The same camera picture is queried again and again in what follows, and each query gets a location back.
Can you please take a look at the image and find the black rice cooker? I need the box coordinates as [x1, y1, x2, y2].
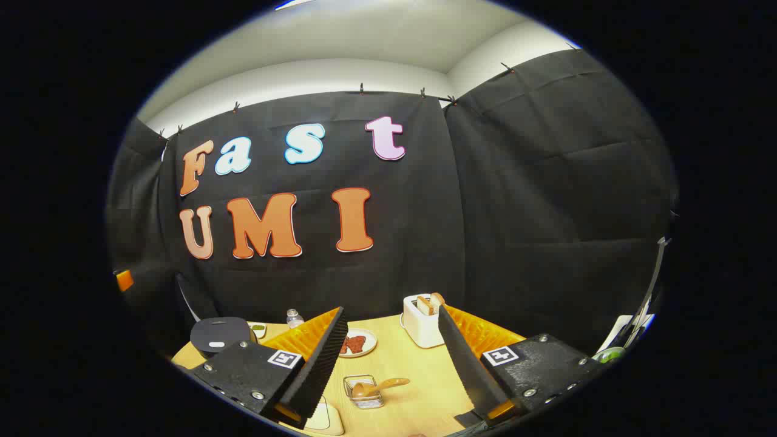
[190, 316, 257, 359]

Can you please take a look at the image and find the grey stand pole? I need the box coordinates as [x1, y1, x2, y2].
[631, 238, 671, 340]

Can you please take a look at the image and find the clear rice container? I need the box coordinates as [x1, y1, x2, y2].
[304, 398, 345, 436]

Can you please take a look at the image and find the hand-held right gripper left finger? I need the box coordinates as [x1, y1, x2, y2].
[188, 307, 350, 425]

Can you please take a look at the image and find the white round plate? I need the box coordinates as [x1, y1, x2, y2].
[339, 328, 378, 359]

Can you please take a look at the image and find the white board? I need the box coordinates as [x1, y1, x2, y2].
[598, 314, 655, 354]

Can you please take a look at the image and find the white toaster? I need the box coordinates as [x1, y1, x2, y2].
[402, 294, 447, 349]

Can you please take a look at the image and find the wooden spoon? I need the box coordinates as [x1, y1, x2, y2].
[351, 378, 410, 399]

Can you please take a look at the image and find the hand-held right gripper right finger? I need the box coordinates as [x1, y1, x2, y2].
[438, 305, 602, 427]

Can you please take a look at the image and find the metal wire chopstick holder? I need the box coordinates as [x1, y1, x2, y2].
[343, 374, 384, 410]

